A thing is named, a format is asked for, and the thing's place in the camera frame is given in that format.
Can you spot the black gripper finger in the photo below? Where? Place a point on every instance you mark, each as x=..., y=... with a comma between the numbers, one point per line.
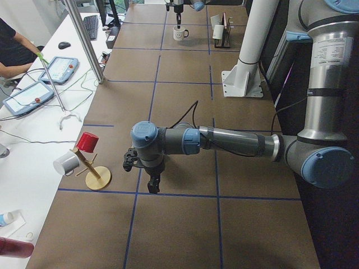
x=153, y=184

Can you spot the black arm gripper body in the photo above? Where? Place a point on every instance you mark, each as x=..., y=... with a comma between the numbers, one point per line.
x=154, y=170
x=178, y=8

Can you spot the white smiley face mug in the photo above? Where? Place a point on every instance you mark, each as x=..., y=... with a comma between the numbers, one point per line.
x=180, y=33

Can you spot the white ribbed HOME cup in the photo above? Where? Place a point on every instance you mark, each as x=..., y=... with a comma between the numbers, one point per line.
x=218, y=31

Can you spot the red cup on stand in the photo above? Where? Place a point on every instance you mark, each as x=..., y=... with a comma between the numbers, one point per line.
x=87, y=142

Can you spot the grey white cup on stand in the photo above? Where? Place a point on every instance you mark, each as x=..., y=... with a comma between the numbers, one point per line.
x=66, y=164

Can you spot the wooden mug tree stand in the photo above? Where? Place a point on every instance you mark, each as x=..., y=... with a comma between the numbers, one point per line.
x=97, y=177

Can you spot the black keyboard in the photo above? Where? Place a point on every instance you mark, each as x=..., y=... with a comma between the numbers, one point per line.
x=91, y=26

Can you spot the metal reacher grabber tool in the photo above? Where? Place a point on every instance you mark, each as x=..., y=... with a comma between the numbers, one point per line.
x=47, y=79

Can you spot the black computer mouse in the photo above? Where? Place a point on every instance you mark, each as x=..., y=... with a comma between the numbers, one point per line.
x=63, y=45

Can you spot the far teach pendant tablet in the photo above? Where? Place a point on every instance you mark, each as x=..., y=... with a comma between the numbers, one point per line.
x=61, y=69

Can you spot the teach pendant tablet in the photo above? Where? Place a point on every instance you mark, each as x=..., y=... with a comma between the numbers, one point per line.
x=29, y=98
x=61, y=69

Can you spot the near teach pendant tablet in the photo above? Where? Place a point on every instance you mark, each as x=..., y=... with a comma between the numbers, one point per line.
x=29, y=98

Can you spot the dark red bottle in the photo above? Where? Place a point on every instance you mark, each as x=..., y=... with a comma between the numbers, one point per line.
x=15, y=248

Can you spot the seated person black shirt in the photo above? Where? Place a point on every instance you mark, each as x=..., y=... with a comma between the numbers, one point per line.
x=17, y=52

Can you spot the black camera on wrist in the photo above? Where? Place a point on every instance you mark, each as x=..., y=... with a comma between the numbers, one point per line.
x=130, y=159

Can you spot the black wire cup rack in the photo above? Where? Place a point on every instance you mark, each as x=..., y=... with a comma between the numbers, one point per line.
x=225, y=42

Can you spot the white camera pole base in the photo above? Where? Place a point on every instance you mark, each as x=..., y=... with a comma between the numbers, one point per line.
x=243, y=80

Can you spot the aluminium frame post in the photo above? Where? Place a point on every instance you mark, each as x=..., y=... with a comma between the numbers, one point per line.
x=85, y=41

